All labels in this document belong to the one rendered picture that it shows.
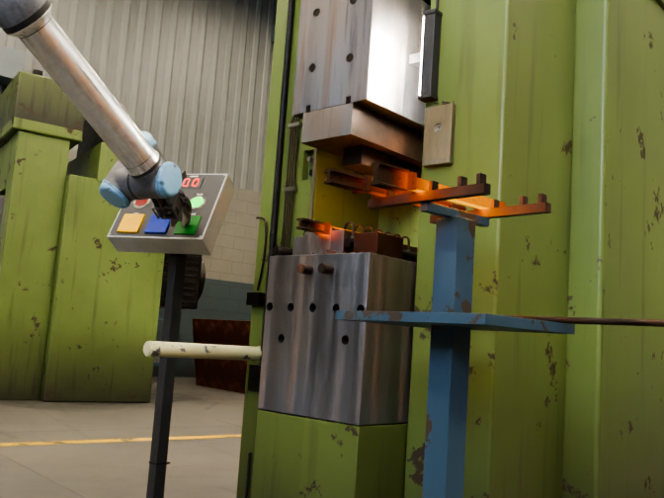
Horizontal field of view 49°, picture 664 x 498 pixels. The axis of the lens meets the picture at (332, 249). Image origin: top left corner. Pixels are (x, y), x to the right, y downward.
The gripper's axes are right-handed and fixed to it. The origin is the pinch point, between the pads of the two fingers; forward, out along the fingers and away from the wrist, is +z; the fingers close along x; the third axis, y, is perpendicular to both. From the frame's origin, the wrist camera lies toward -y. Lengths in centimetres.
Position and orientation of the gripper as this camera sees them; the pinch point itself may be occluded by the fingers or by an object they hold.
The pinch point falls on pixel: (186, 219)
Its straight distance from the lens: 231.8
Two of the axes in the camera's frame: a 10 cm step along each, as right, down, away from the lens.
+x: 9.6, 0.3, -2.9
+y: -2.0, 7.9, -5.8
